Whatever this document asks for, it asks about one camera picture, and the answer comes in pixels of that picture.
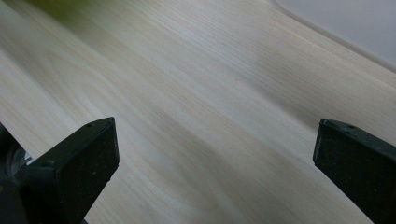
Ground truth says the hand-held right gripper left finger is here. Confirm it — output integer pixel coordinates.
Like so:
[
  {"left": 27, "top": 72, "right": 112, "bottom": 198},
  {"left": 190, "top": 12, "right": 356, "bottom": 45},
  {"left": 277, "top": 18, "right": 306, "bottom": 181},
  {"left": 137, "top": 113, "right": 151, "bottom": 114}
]
[{"left": 19, "top": 117, "right": 120, "bottom": 224}]

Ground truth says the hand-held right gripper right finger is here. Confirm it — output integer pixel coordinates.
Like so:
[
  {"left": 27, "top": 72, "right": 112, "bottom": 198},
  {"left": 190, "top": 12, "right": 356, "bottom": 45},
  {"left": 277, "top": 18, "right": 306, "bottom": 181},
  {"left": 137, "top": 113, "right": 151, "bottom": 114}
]
[{"left": 312, "top": 118, "right": 396, "bottom": 224}]

